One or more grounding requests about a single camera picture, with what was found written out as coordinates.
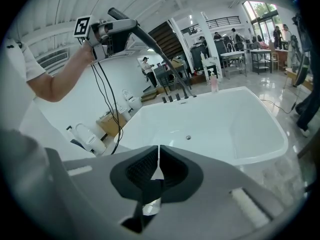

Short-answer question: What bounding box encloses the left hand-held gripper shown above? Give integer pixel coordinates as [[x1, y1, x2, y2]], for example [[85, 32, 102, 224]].
[[73, 14, 138, 61]]

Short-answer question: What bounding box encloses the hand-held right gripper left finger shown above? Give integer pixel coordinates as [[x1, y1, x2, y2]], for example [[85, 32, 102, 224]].
[[44, 145, 163, 240]]

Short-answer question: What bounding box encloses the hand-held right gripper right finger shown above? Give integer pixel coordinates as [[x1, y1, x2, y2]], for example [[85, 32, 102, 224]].
[[143, 144, 289, 240]]

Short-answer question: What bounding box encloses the white bathtub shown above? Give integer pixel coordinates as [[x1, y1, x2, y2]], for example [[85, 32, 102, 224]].
[[113, 85, 290, 176]]

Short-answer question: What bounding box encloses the black shower hose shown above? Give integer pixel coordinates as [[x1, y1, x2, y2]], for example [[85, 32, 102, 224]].
[[156, 47, 190, 97]]

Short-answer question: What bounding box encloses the person's left forearm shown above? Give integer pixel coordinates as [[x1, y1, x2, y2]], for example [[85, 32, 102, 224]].
[[26, 46, 95, 104]]

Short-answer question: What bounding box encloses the person's left hand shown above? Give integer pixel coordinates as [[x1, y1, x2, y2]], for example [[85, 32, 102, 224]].
[[80, 40, 98, 65]]

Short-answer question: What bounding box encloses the dark wooden staircase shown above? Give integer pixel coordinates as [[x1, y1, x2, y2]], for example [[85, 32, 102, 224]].
[[147, 20, 184, 60]]

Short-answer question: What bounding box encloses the cardboard box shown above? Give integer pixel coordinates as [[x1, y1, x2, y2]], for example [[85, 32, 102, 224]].
[[95, 112, 127, 138]]

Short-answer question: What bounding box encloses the white air conditioner unit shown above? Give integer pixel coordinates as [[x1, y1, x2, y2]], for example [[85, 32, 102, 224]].
[[35, 49, 70, 72]]

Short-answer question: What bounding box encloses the black round tank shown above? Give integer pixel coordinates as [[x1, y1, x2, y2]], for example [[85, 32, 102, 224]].
[[189, 45, 210, 73]]

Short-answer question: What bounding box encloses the white floral panel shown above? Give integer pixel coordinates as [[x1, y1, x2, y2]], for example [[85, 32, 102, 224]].
[[201, 56, 223, 80]]

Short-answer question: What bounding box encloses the black balcony railing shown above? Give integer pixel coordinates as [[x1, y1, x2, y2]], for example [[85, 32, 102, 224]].
[[180, 15, 242, 33]]

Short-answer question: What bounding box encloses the person's white shirt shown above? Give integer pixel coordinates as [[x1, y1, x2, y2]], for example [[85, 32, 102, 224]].
[[0, 36, 97, 161]]

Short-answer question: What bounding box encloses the pink pump bottle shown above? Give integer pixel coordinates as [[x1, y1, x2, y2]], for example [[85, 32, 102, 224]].
[[209, 68, 220, 94]]

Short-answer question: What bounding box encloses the white metal table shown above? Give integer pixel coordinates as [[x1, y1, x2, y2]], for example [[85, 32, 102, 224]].
[[219, 50, 248, 79]]

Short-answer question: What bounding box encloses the wooden chair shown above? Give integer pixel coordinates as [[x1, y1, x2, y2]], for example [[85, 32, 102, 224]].
[[270, 51, 280, 72]]

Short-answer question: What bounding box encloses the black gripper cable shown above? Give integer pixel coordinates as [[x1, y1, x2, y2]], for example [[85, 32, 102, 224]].
[[90, 63, 121, 135], [96, 61, 124, 155]]

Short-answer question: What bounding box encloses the black floor cable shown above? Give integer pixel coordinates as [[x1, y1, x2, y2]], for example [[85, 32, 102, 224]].
[[259, 97, 299, 115]]

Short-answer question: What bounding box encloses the black frame table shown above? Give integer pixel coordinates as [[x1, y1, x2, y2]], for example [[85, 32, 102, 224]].
[[250, 48, 273, 75]]

